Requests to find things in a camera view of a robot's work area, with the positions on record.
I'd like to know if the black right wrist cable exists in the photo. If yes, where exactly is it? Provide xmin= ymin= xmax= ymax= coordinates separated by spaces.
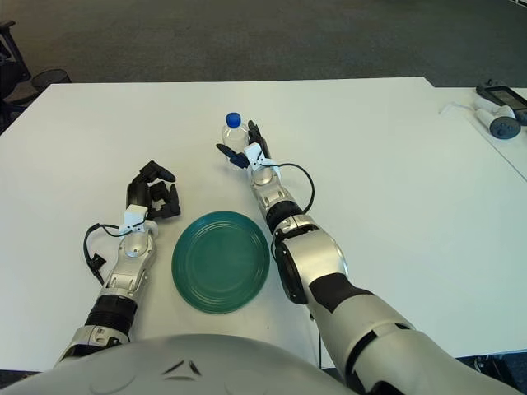
xmin=273 ymin=163 xmax=316 ymax=215

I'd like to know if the grey robot torso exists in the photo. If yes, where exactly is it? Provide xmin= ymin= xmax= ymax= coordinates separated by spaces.
xmin=0 ymin=333 xmax=359 ymax=395

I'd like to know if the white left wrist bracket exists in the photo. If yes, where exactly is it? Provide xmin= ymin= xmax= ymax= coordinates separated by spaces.
xmin=119 ymin=205 xmax=148 ymax=236

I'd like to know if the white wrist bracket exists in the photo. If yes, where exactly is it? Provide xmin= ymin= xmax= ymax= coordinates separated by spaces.
xmin=119 ymin=205 xmax=148 ymax=236
xmin=243 ymin=143 xmax=282 ymax=173

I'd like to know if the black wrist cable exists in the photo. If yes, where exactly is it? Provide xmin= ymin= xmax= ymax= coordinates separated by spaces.
xmin=273 ymin=163 xmax=316 ymax=215
xmin=83 ymin=223 xmax=127 ymax=284

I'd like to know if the white and grey controller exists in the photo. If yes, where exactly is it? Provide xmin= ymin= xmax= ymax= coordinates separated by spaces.
xmin=473 ymin=96 xmax=523 ymax=142

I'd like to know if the black office chair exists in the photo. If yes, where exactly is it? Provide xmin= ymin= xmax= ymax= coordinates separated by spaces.
xmin=0 ymin=20 xmax=42 ymax=135

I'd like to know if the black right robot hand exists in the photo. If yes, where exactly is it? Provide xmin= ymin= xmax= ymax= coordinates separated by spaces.
xmin=217 ymin=119 xmax=272 ymax=169

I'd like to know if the dark handheld screen controller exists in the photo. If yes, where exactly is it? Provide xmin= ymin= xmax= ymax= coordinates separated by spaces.
xmin=475 ymin=79 xmax=527 ymax=123

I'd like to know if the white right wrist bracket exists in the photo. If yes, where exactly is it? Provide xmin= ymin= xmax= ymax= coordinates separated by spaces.
xmin=243 ymin=143 xmax=282 ymax=173

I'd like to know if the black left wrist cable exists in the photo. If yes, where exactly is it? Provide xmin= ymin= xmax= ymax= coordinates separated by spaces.
xmin=83 ymin=223 xmax=127 ymax=284

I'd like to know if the green ribbed plate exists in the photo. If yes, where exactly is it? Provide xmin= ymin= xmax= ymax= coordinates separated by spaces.
xmin=170 ymin=211 xmax=272 ymax=316

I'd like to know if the thin white cable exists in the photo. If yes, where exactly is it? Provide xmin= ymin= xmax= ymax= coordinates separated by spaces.
xmin=438 ymin=102 xmax=474 ymax=119

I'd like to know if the clear bottle with blue cap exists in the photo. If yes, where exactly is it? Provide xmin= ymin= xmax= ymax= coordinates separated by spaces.
xmin=222 ymin=111 xmax=250 ymax=154

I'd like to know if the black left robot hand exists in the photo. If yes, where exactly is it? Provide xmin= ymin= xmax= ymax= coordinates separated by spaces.
xmin=125 ymin=160 xmax=182 ymax=221

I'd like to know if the black table leg caster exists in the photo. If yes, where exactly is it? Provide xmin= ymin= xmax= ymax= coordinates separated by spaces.
xmin=473 ymin=354 xmax=514 ymax=374

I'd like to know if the black mesh wastebasket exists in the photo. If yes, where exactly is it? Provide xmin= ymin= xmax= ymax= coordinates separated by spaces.
xmin=32 ymin=68 xmax=73 ymax=92

